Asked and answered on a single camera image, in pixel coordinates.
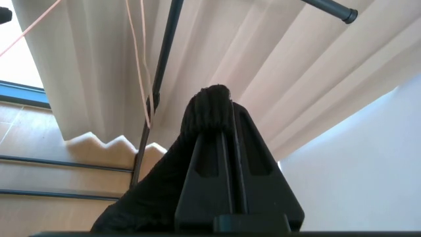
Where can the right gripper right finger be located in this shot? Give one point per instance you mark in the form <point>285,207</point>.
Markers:
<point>263,197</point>

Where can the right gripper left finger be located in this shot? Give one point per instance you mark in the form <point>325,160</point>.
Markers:
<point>200,197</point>

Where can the black shorts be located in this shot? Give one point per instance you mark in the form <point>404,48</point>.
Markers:
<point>154,197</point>

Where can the black clothes rack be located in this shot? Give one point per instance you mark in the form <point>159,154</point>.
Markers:
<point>164,49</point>

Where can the beige curtain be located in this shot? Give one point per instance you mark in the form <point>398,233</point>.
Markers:
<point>263,66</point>

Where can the window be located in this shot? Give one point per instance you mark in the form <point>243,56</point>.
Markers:
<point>19,93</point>

